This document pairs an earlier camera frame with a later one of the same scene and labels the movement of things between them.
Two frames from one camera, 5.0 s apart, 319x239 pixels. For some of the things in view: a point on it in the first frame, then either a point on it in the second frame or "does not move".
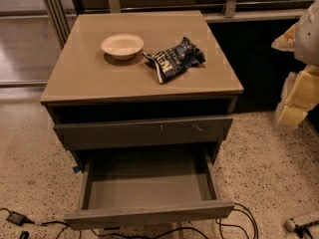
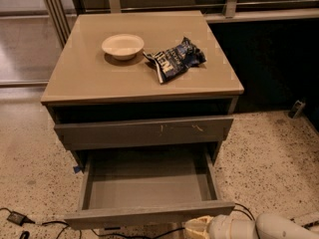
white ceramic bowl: x=123 y=46 does not move
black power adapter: x=18 y=219 does not move
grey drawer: x=146 y=185 does not move
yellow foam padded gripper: x=308 y=40 to x=216 y=227
